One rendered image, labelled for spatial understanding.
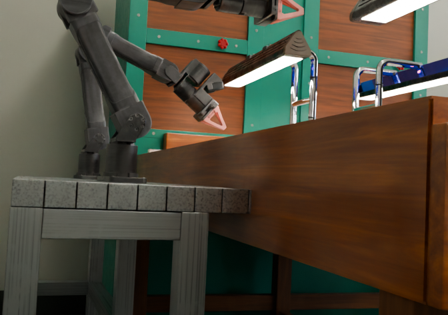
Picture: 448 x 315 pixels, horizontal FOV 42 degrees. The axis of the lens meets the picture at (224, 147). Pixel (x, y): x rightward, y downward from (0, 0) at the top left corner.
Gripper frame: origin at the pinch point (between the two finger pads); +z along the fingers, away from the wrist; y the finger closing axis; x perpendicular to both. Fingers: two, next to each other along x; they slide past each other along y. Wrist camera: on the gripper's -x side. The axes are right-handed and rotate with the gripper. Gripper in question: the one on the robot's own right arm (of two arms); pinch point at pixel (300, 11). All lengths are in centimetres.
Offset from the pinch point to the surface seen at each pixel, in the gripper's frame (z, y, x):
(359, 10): 7.8, -12.4, 1.9
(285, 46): 9.2, 27.3, 1.0
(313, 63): 29, 48, 0
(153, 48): -12, 107, -12
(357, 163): -22, -63, 37
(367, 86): 68, 78, -1
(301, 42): 13.7, 26.8, -0.4
